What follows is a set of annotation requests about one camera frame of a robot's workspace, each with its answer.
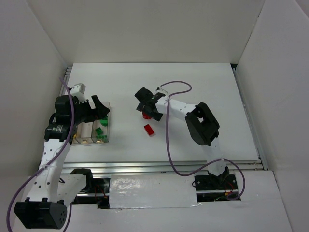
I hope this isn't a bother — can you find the green printed lego brick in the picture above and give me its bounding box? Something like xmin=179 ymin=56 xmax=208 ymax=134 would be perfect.
xmin=99 ymin=116 xmax=109 ymax=127

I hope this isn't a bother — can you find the yellow red lego stack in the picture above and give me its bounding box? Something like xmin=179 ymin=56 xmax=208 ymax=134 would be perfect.
xmin=142 ymin=112 xmax=152 ymax=120

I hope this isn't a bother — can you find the green small lego brick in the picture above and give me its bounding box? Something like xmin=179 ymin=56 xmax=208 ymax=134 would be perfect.
xmin=95 ymin=127 xmax=104 ymax=136

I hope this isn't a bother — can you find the green lego piece separated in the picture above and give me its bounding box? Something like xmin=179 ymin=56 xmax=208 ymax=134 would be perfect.
xmin=96 ymin=135 xmax=109 ymax=143

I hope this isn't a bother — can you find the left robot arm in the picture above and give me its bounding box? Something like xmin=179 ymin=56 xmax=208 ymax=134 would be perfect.
xmin=14 ymin=95 xmax=110 ymax=230

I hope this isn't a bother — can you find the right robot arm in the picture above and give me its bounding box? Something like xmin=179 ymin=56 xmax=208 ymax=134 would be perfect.
xmin=135 ymin=87 xmax=229 ymax=188

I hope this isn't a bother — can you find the clear container middle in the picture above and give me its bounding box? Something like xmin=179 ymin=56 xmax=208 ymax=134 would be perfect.
xmin=76 ymin=122 xmax=94 ymax=144

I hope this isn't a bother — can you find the clear container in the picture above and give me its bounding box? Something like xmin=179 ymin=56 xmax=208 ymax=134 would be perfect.
xmin=92 ymin=101 xmax=112 ymax=144
xmin=76 ymin=122 xmax=94 ymax=144
xmin=72 ymin=131 xmax=82 ymax=144

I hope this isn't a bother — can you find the clear container right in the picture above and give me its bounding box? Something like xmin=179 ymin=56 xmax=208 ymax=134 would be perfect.
xmin=92 ymin=101 xmax=112 ymax=144

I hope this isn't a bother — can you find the red lego brick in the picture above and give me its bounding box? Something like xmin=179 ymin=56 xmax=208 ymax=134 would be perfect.
xmin=144 ymin=124 xmax=155 ymax=137

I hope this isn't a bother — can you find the clear container left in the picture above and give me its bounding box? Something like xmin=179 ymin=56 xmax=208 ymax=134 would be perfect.
xmin=72 ymin=131 xmax=82 ymax=144

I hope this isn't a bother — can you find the white taped panel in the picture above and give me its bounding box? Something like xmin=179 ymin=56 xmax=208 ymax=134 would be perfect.
xmin=109 ymin=174 xmax=197 ymax=209

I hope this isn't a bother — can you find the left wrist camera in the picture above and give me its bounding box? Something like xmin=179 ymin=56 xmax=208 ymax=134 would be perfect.
xmin=70 ymin=83 xmax=86 ymax=102

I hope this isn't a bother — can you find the aluminium frame rail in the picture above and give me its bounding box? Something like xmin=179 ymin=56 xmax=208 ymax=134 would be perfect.
xmin=62 ymin=63 xmax=264 ymax=176

